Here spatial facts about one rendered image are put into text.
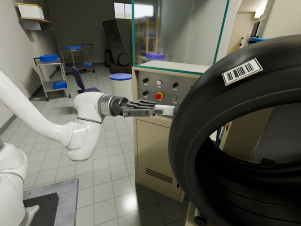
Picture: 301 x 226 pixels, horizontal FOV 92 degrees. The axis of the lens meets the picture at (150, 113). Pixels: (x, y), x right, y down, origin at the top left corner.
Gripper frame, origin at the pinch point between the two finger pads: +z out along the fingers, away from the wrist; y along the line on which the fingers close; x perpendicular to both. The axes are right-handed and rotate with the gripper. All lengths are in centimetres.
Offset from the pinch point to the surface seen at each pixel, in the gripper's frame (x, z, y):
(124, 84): 51, -170, 218
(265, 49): -17.7, 23.6, -7.0
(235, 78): -13.6, 18.8, -12.1
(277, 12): -26.4, 31.3, 26.2
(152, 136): 50, -31, 50
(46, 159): 101, -179, 30
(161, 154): 68, -25, 50
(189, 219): 40.3, 10.7, -9.4
